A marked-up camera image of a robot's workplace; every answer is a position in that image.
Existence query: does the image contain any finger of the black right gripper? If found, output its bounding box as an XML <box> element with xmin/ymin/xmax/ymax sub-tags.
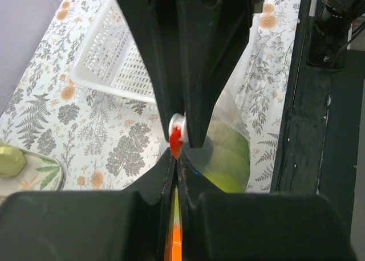
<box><xmin>176</xmin><ymin>0</ymin><xmax>255</xmax><ymax>148</ymax></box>
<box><xmin>117</xmin><ymin>0</ymin><xmax>184</xmax><ymax>138</ymax></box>

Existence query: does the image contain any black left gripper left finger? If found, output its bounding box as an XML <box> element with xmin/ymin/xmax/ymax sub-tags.
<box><xmin>1</xmin><ymin>149</ymin><xmax>175</xmax><ymax>260</ymax></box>

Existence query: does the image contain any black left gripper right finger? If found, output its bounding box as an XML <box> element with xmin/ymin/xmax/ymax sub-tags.
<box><xmin>177</xmin><ymin>154</ymin><xmax>357</xmax><ymax>260</ymax></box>

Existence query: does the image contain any clear zip top bag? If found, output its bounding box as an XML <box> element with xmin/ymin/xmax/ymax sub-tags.
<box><xmin>167</xmin><ymin>87</ymin><xmax>250</xmax><ymax>260</ymax></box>

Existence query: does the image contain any fake orange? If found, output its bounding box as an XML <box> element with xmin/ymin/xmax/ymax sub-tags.
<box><xmin>164</xmin><ymin>186</ymin><xmax>183</xmax><ymax>261</ymax></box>

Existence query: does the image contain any fake green cabbage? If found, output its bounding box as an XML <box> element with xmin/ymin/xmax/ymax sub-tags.
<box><xmin>204</xmin><ymin>120</ymin><xmax>250</xmax><ymax>188</ymax></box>

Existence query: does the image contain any white plastic basket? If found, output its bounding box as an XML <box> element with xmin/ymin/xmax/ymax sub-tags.
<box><xmin>69</xmin><ymin>0</ymin><xmax>260</xmax><ymax>104</ymax></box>

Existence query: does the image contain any floral tablecloth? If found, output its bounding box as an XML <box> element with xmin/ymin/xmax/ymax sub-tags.
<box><xmin>1</xmin><ymin>0</ymin><xmax>301</xmax><ymax>193</ymax></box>

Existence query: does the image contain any floral serving tray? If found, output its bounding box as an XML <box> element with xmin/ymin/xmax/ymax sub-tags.
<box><xmin>1</xmin><ymin>149</ymin><xmax>63</xmax><ymax>197</ymax></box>

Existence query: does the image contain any pale yellow mug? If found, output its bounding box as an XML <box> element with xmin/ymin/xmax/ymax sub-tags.
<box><xmin>1</xmin><ymin>142</ymin><xmax>26</xmax><ymax>178</ymax></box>

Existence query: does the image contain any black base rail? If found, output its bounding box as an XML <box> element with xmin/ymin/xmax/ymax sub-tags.
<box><xmin>269</xmin><ymin>0</ymin><xmax>365</xmax><ymax>196</ymax></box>

